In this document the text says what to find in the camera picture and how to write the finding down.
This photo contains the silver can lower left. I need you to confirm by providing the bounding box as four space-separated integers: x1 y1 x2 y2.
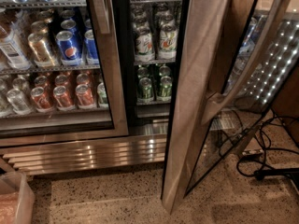
7 89 33 115

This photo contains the black power cable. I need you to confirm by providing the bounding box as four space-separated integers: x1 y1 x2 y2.
218 109 299 181

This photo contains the red soda can right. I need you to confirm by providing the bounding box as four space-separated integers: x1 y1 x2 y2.
76 84 95 108

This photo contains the blue Pepsi can edge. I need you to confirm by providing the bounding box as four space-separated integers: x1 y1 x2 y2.
84 29 99 64

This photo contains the red soda can middle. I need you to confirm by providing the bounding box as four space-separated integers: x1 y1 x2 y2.
53 86 75 111

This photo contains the clear plastic storage bin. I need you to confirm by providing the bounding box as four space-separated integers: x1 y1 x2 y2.
0 172 35 224

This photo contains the gold soda can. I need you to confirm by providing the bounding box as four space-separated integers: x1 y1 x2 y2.
28 33 58 67

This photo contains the stainless fridge bottom grille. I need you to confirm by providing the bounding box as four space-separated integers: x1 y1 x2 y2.
0 126 263 176

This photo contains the blue Pepsi can front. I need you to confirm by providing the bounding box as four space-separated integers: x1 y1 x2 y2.
56 31 82 66

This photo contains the glass fridge door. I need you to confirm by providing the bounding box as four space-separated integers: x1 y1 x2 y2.
0 0 126 143
162 0 299 213

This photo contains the clear labelled bottle left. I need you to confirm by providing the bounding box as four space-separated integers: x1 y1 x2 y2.
0 22 31 70

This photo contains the white green can far left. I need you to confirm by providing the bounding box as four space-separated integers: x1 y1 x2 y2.
135 26 155 62

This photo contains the red soda can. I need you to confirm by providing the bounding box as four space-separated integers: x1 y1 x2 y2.
31 87 53 113
53 86 75 111
76 84 95 108

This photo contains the green soda can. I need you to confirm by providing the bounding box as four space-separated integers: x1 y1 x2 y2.
158 76 172 101

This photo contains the red soda can left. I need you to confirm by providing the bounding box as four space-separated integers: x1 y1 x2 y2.
31 87 53 113

